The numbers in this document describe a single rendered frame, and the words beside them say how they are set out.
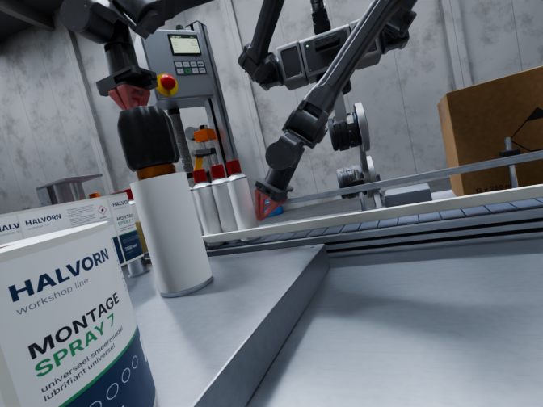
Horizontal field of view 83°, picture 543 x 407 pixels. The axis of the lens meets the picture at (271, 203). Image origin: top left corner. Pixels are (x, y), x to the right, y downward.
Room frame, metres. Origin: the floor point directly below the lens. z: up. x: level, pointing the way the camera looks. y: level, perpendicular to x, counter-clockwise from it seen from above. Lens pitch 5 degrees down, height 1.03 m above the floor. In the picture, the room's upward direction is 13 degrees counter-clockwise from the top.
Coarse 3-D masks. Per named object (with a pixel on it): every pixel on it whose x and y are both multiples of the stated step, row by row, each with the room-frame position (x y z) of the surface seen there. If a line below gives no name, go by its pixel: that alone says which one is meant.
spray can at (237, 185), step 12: (228, 168) 0.76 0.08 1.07; (240, 168) 0.77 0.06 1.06; (228, 180) 0.75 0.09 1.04; (240, 180) 0.75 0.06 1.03; (240, 192) 0.74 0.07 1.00; (240, 204) 0.74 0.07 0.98; (252, 204) 0.76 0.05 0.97; (240, 216) 0.75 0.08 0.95; (252, 216) 0.75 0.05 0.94; (240, 228) 0.75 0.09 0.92; (252, 228) 0.75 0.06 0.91; (252, 240) 0.74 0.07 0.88
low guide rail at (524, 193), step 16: (496, 192) 0.51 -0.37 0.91; (512, 192) 0.50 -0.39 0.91; (528, 192) 0.49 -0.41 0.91; (384, 208) 0.59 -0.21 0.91; (400, 208) 0.57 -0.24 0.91; (416, 208) 0.56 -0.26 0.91; (432, 208) 0.55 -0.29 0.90; (448, 208) 0.54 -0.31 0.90; (288, 224) 0.67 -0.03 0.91; (304, 224) 0.66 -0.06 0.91; (320, 224) 0.64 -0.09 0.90; (336, 224) 0.63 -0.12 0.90; (208, 240) 0.77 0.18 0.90; (224, 240) 0.75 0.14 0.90
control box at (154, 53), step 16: (160, 32) 0.86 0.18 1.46; (176, 32) 0.88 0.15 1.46; (192, 32) 0.90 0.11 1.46; (144, 48) 0.84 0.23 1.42; (160, 48) 0.85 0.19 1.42; (144, 64) 0.86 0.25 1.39; (160, 64) 0.85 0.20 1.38; (176, 80) 0.86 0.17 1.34; (192, 80) 0.88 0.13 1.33; (208, 80) 0.91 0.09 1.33; (160, 96) 0.84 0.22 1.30; (176, 96) 0.86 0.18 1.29; (192, 96) 0.89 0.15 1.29; (208, 96) 0.91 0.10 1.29
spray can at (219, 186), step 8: (216, 168) 0.78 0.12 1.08; (216, 176) 0.78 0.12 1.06; (224, 176) 0.79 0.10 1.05; (216, 184) 0.77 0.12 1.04; (224, 184) 0.77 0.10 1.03; (216, 192) 0.78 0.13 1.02; (224, 192) 0.77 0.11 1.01; (216, 200) 0.78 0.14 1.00; (224, 200) 0.77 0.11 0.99; (224, 208) 0.77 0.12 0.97; (232, 208) 0.78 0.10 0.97; (224, 216) 0.77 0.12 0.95; (232, 216) 0.77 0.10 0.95; (224, 224) 0.78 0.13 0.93; (232, 224) 0.77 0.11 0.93; (224, 232) 0.78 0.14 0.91; (240, 240) 0.78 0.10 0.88
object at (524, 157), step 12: (516, 156) 0.55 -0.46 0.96; (528, 156) 0.55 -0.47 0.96; (540, 156) 0.54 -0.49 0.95; (456, 168) 0.60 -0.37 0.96; (468, 168) 0.59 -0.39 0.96; (480, 168) 0.58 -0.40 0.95; (384, 180) 0.66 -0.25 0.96; (396, 180) 0.64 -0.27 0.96; (408, 180) 0.63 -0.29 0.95; (420, 180) 0.62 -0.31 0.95; (324, 192) 0.71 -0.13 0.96; (336, 192) 0.70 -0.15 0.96; (348, 192) 0.69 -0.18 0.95; (264, 204) 0.78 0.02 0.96
